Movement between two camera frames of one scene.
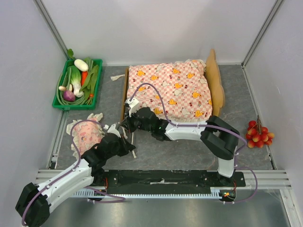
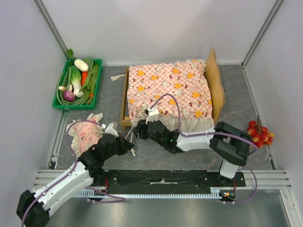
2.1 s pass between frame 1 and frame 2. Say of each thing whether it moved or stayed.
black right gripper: moved
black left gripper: stayed
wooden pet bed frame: stayed
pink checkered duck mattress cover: stayed
